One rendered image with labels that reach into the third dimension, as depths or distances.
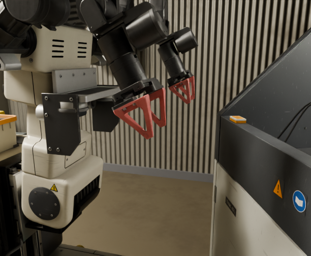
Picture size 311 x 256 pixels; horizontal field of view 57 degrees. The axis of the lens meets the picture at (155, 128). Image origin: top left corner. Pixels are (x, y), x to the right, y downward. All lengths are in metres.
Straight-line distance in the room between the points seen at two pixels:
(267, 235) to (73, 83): 0.62
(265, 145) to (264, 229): 0.20
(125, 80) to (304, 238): 0.43
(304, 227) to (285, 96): 0.53
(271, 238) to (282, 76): 0.52
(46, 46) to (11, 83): 0.18
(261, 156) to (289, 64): 0.41
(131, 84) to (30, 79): 0.39
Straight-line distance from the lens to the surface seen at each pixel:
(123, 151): 2.90
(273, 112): 1.02
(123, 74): 0.54
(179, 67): 0.95
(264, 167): 0.70
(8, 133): 1.14
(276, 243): 0.70
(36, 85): 0.85
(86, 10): 0.56
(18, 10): 0.63
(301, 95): 1.06
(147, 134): 0.52
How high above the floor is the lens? 1.13
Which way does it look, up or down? 14 degrees down
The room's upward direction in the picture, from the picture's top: straight up
